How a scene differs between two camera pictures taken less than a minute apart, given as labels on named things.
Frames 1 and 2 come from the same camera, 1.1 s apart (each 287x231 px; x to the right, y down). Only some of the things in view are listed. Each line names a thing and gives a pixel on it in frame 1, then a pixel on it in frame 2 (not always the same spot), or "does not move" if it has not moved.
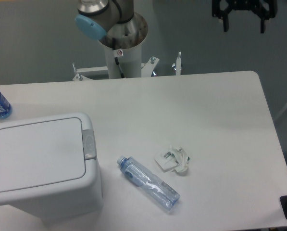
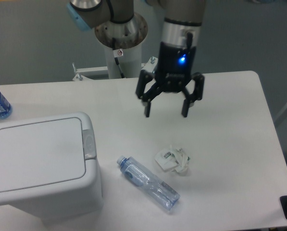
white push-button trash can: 46,167 does not move
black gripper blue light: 222,8 to 175,66
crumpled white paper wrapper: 174,159 does not move
